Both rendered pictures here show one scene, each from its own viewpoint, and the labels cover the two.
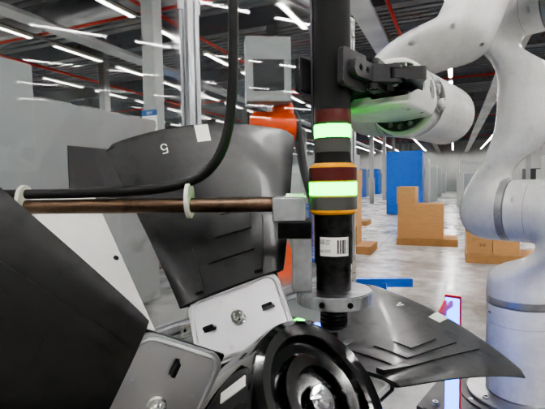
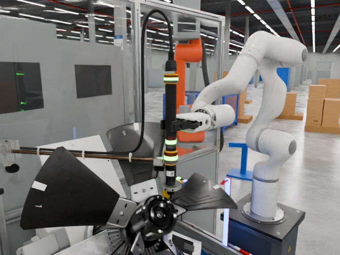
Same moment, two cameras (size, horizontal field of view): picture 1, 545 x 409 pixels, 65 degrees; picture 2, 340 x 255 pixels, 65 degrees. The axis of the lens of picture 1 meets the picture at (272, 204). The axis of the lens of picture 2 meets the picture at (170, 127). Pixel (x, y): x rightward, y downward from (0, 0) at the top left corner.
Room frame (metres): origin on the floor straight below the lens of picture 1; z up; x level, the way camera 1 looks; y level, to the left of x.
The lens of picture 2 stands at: (-0.42, -0.13, 1.64)
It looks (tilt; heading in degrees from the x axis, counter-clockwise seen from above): 12 degrees down; 5
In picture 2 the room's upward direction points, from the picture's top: straight up
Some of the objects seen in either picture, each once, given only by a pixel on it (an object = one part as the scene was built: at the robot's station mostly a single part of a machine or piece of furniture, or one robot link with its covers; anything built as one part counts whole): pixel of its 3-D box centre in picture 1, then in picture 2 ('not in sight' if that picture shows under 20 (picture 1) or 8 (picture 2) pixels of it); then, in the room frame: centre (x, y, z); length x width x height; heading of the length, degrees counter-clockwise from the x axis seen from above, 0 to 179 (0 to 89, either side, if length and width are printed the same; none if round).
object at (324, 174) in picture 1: (332, 174); (170, 153); (0.40, -0.06, 1.38); 0.04 x 0.04 x 0.01
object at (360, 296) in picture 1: (322, 248); (167, 172); (0.40, -0.05, 1.31); 0.09 x 0.07 x 0.10; 85
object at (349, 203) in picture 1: (332, 202); (170, 160); (0.40, -0.06, 1.35); 0.04 x 0.04 x 0.01
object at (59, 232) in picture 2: not in sight; (52, 230); (0.62, 0.51, 0.92); 0.17 x 0.16 x 0.11; 50
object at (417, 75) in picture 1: (400, 82); (194, 123); (0.43, -0.13, 1.47); 0.08 x 0.06 x 0.01; 20
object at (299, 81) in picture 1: (307, 83); (166, 123); (0.43, -0.04, 1.47); 0.07 x 0.03 x 0.03; 140
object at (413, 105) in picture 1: (383, 93); (192, 121); (0.48, -0.12, 1.47); 0.11 x 0.10 x 0.07; 140
